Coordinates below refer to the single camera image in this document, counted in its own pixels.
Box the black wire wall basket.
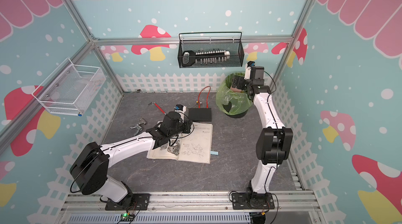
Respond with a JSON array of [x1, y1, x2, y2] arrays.
[[178, 32, 245, 69]]

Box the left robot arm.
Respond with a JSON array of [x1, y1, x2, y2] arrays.
[[70, 111, 195, 209]]

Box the small metal clamp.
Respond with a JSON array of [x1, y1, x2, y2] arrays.
[[130, 118, 147, 136]]

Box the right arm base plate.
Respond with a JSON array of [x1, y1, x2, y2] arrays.
[[229, 191, 275, 210]]

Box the sketch drawing book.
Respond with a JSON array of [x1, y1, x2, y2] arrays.
[[147, 122, 213, 164]]

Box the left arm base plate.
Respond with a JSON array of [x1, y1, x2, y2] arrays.
[[105, 194, 151, 211]]

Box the grey slotted cable duct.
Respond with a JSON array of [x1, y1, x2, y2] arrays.
[[64, 212, 251, 224]]

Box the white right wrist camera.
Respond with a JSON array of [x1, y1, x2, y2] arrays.
[[245, 61, 255, 80]]

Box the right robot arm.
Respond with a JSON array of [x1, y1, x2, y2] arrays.
[[232, 61, 293, 194]]

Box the green bagged trash bin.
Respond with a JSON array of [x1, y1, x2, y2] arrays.
[[216, 72, 253, 118]]

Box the black socket bit holder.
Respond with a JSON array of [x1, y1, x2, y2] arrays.
[[181, 50, 230, 67]]

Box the black flat box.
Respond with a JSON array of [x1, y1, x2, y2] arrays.
[[188, 108, 212, 122]]

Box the white wire wall basket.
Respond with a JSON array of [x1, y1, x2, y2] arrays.
[[31, 58, 106, 117]]

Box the red handled tool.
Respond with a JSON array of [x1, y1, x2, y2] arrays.
[[148, 102, 166, 115]]

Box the red cable loop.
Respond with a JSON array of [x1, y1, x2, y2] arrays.
[[197, 86, 211, 109]]

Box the green circuit board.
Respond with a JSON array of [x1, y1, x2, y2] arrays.
[[120, 213, 136, 223]]

